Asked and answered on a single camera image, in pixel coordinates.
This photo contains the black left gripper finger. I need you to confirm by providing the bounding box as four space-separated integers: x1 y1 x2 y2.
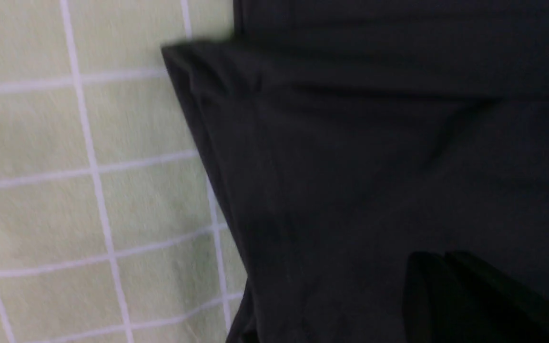
402 251 549 343

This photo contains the dark gray long-sleeve shirt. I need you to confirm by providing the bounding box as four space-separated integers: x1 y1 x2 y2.
161 0 549 343

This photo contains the light green checkered tablecloth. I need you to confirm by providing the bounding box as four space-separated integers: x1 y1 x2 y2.
0 0 246 343

